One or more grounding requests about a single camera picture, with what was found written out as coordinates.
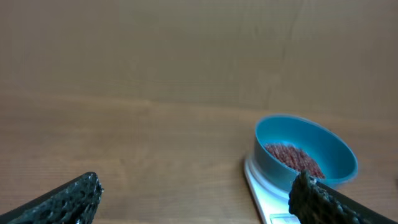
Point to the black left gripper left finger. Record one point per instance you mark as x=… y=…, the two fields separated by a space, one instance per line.
x=75 y=202

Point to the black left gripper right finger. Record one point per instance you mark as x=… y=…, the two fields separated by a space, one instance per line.
x=313 y=202

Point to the white digital kitchen scale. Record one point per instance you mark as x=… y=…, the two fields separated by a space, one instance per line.
x=271 y=202

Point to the red beans in bowl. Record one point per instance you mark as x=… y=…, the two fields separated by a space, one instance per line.
x=295 y=158

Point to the blue metal bowl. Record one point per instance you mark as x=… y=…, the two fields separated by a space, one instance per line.
x=336 y=159

